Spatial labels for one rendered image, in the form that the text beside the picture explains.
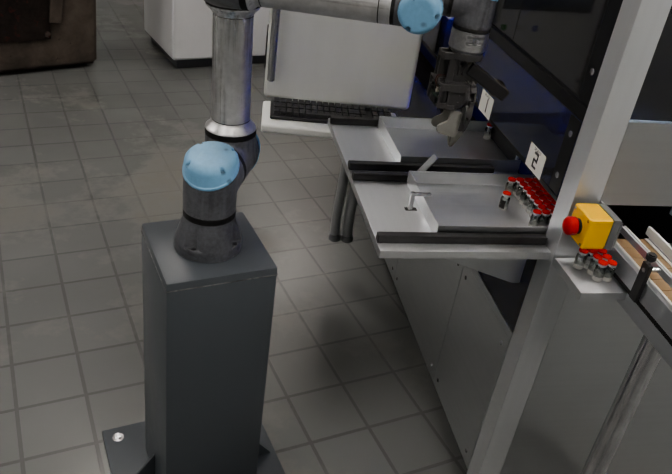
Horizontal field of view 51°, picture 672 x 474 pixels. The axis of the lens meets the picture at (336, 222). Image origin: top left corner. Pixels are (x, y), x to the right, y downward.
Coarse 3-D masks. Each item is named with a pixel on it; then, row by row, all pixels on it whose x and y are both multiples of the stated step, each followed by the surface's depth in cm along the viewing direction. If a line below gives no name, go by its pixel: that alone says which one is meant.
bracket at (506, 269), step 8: (464, 264) 169; (472, 264) 169; (480, 264) 170; (488, 264) 170; (496, 264) 171; (504, 264) 171; (512, 264) 172; (520, 264) 172; (488, 272) 172; (496, 272) 172; (504, 272) 172; (512, 272) 173; (520, 272) 173; (512, 280) 174
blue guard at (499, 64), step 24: (432, 48) 240; (504, 72) 186; (480, 96) 200; (528, 96) 172; (552, 96) 161; (504, 120) 185; (528, 120) 172; (552, 120) 161; (528, 144) 172; (552, 144) 161; (552, 168) 160
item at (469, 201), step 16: (416, 176) 180; (432, 176) 180; (448, 176) 181; (464, 176) 182; (480, 176) 183; (496, 176) 184; (512, 176) 185; (528, 176) 186; (432, 192) 177; (448, 192) 179; (464, 192) 180; (480, 192) 181; (496, 192) 182; (432, 208) 170; (448, 208) 171; (464, 208) 172; (480, 208) 173; (496, 208) 174; (512, 208) 176; (432, 224) 161; (448, 224) 165; (464, 224) 166; (480, 224) 167; (496, 224) 168; (512, 224) 169
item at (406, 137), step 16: (384, 128) 201; (400, 128) 210; (416, 128) 211; (432, 128) 212; (480, 128) 215; (400, 144) 200; (416, 144) 201; (432, 144) 203; (464, 144) 205; (480, 144) 207; (400, 160) 186; (416, 160) 187; (448, 160) 189; (464, 160) 190; (480, 160) 190; (496, 160) 191; (512, 160) 192
